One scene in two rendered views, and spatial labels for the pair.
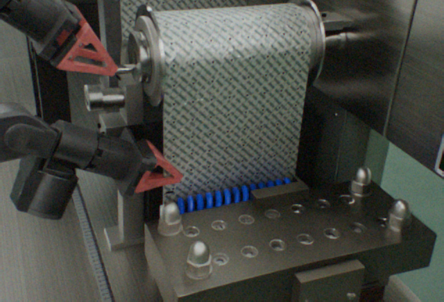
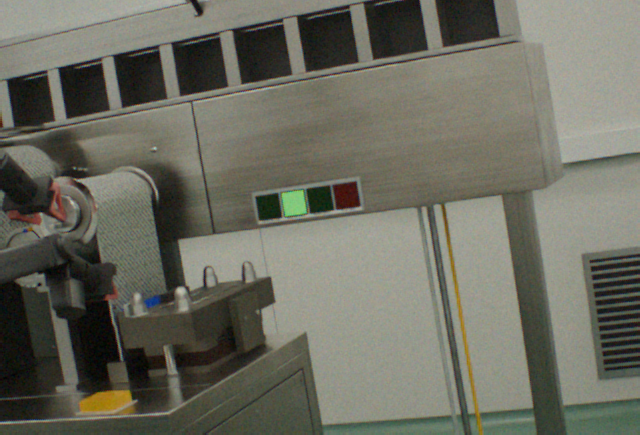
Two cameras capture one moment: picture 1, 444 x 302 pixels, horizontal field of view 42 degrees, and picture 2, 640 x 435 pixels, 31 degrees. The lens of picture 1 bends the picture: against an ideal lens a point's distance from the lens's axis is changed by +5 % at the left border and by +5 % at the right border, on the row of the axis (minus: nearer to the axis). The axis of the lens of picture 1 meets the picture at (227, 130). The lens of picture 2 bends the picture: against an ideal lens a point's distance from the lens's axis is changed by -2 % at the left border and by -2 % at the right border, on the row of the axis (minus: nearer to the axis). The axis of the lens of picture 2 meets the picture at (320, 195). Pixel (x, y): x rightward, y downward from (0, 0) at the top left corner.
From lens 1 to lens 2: 1.87 m
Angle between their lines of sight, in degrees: 49
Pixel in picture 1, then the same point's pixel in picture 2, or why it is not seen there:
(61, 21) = (45, 181)
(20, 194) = (66, 293)
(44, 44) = (42, 197)
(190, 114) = (110, 241)
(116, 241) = (76, 383)
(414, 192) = not seen: outside the picture
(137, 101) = not seen: hidden behind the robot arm
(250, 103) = (133, 231)
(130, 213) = (77, 356)
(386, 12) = (179, 157)
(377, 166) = not seen: hidden behind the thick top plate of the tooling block
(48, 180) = (74, 283)
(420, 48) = (213, 164)
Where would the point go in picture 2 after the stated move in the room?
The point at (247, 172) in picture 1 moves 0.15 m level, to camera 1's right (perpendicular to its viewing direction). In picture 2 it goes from (145, 290) to (199, 276)
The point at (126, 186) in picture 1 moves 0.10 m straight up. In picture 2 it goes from (108, 285) to (99, 234)
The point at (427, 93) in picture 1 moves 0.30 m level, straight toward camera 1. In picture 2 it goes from (230, 186) to (284, 181)
